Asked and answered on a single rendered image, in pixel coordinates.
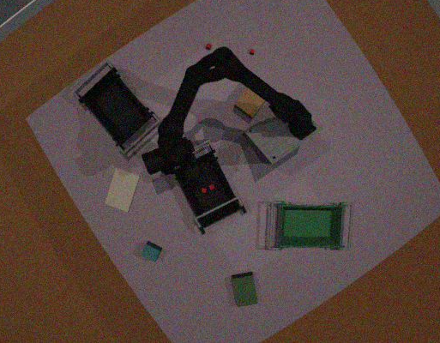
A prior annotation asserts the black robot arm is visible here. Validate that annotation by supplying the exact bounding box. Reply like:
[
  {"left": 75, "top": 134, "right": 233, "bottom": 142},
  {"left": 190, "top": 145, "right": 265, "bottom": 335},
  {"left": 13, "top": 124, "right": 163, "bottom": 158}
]
[{"left": 142, "top": 46, "right": 316, "bottom": 175}]

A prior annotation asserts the small teal block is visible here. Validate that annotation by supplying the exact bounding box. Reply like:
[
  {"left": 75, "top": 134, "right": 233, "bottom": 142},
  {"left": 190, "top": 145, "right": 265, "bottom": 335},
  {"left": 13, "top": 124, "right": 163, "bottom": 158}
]
[{"left": 141, "top": 241, "right": 162, "bottom": 262}]

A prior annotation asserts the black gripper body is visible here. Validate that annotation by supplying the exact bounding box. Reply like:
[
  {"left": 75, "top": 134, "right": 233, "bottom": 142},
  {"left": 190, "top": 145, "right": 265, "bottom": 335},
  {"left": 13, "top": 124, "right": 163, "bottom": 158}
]
[{"left": 181, "top": 153, "right": 203, "bottom": 183}]

